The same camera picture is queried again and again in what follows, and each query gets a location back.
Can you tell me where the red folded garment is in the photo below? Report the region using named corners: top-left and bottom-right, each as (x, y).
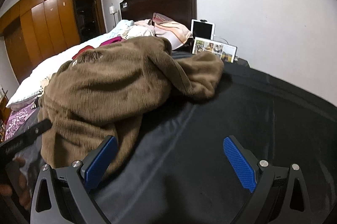
top-left (72, 46), bottom-right (94, 60)

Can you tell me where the photo collage frame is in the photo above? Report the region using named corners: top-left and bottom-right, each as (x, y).
top-left (192, 37), bottom-right (237, 63)

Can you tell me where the black satin sheet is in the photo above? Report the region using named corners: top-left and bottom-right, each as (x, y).
top-left (15, 51), bottom-right (337, 224)

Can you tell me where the dark doorway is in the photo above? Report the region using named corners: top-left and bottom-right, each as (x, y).
top-left (72, 0), bottom-right (106, 43)

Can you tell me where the white tablet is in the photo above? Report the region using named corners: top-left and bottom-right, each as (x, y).
top-left (191, 19), bottom-right (215, 40)

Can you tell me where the purple floral sheet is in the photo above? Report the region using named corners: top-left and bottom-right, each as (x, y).
top-left (5, 102), bottom-right (36, 140)

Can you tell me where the white bedside lamp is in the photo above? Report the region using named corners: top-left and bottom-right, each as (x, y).
top-left (109, 5), bottom-right (118, 26)

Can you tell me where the striped pink pillow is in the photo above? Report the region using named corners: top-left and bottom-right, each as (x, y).
top-left (152, 13), bottom-right (193, 50)

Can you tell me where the magenta folded garment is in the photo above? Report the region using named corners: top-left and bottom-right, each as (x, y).
top-left (100, 36), bottom-right (125, 47)

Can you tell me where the cream pink blanket pile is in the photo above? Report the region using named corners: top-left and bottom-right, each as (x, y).
top-left (115, 19), bottom-right (155, 39)

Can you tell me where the person's left hand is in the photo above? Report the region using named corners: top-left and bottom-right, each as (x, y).
top-left (1, 157), bottom-right (31, 210)

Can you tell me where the dark wooden headboard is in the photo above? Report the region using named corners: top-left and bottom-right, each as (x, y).
top-left (120, 0), bottom-right (197, 28)

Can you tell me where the brown fleece sweater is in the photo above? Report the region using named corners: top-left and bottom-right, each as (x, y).
top-left (38, 37), bottom-right (224, 174)

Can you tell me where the white quilt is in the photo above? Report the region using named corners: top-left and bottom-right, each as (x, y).
top-left (6, 33), bottom-right (117, 111)

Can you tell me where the wooden wardrobe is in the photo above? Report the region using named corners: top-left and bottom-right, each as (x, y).
top-left (1, 0), bottom-right (80, 83)

